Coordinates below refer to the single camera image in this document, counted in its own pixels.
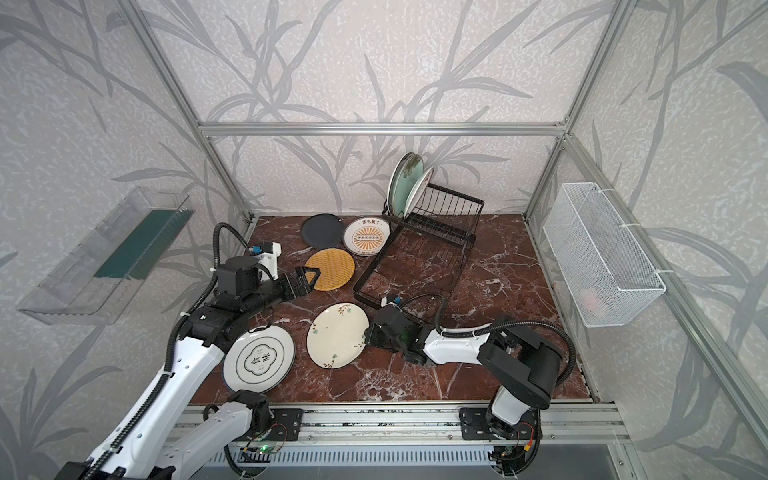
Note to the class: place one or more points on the black wire dish rack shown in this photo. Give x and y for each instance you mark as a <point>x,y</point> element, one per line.
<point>426,251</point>

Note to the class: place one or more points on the clear acrylic wall shelf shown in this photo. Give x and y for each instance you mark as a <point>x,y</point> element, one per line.
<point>94,284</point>

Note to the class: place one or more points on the orange sunburst plate front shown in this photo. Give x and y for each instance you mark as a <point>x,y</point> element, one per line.
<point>417,191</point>

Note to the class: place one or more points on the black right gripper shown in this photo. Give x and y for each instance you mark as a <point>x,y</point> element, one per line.
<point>378,327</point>

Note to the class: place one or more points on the orange sunburst plate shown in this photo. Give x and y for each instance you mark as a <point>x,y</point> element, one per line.
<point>366,236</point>
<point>417,191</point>

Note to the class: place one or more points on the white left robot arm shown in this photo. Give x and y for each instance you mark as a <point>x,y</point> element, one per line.
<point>198,342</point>

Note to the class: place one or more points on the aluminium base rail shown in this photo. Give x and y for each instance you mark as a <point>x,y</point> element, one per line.
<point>438,423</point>

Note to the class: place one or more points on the cream floral plate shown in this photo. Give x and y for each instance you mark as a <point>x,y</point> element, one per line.
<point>337,335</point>

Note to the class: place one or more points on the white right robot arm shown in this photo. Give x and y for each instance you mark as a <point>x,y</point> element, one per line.
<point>528,358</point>

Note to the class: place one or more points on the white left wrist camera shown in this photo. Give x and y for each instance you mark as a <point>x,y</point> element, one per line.
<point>267,254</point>

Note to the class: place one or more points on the black round plate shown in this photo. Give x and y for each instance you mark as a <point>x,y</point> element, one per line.
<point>322,231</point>

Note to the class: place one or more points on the white plate black emblem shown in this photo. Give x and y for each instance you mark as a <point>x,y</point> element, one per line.
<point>259,361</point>

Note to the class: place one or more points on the mint green flower plate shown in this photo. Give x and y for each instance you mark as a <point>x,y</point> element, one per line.
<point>406,182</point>

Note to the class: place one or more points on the green rim lettered plate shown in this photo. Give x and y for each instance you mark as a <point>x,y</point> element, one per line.
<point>401,165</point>

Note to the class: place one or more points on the white mesh wall basket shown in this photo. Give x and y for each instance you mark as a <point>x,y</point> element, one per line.
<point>607,273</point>

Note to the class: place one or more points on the orange sunburst plate by rack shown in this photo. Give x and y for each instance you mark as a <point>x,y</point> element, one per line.
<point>366,236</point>

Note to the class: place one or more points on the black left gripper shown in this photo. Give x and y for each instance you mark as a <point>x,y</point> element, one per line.
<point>293,285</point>

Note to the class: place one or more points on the orange woven bamboo plate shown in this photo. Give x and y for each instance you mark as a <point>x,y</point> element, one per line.
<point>337,268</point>

